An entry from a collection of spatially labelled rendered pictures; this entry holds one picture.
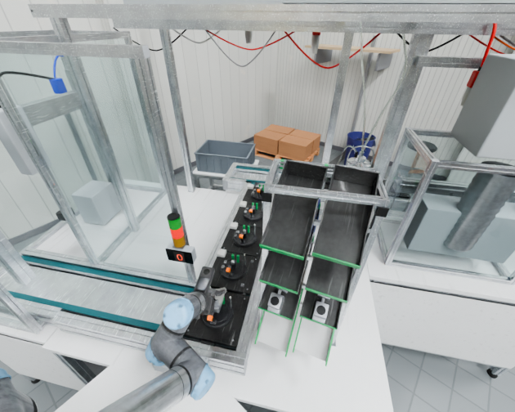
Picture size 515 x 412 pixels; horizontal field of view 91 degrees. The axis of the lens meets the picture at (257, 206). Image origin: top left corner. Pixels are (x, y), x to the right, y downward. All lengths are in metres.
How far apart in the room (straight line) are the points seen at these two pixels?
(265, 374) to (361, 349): 0.45
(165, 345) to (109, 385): 0.58
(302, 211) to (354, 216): 0.16
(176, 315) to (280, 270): 0.35
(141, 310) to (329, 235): 1.00
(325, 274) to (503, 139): 1.00
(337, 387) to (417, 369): 1.28
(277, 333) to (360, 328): 0.47
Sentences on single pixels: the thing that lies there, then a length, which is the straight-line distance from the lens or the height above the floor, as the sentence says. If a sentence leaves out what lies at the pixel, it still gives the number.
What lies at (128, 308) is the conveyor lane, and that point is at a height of 0.92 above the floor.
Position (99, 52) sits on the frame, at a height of 1.97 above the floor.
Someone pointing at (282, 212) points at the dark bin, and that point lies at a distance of 0.79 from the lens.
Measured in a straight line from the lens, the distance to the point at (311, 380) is 1.28.
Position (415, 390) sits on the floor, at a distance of 2.42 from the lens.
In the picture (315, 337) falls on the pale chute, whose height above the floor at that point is 1.04.
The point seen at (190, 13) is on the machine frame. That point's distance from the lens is 1.21.
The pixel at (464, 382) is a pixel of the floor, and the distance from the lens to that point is 2.62.
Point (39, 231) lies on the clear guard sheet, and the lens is 2.17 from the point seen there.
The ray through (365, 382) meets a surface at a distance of 1.33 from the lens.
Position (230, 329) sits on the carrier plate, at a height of 0.97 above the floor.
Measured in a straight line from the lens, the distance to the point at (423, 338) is 2.23.
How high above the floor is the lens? 2.05
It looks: 36 degrees down
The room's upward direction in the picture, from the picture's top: 1 degrees clockwise
